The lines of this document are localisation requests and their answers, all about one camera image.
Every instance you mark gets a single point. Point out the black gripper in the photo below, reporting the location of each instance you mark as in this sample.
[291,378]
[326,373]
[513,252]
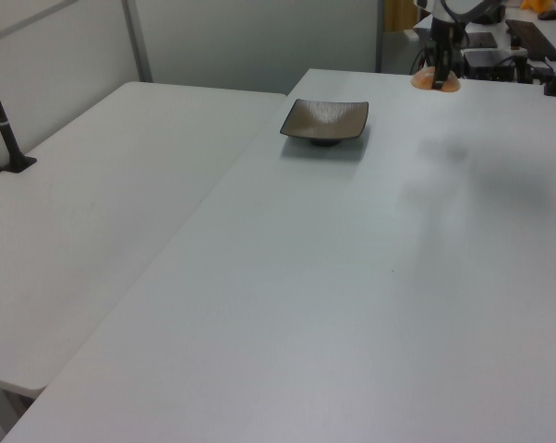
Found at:
[444,34]

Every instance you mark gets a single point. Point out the sugared bread roll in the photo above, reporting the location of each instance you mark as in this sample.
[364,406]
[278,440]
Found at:
[423,80]

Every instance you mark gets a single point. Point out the square brown ceramic plate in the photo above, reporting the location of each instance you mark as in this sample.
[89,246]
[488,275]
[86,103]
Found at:
[326,119]

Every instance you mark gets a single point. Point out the black flat tablet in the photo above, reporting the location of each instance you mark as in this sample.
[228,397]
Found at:
[481,40]

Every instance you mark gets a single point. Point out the black electronics box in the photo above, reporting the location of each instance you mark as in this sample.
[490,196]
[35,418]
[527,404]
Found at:
[492,62]

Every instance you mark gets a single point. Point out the yellow wooden cabinet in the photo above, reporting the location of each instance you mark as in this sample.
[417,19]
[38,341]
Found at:
[400,16]

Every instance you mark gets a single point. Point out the black keyboard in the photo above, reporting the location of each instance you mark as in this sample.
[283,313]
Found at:
[532,37]

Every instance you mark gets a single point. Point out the orange object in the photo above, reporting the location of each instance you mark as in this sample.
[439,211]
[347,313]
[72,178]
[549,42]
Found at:
[536,4]

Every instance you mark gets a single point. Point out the dark brown small object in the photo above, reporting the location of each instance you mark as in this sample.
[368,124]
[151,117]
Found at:
[548,15]

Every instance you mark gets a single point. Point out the grey partition frame post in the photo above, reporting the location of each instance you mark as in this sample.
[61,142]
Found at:
[137,41]
[379,34]

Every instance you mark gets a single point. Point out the black camera pole with base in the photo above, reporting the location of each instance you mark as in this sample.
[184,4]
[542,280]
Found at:
[3,129]

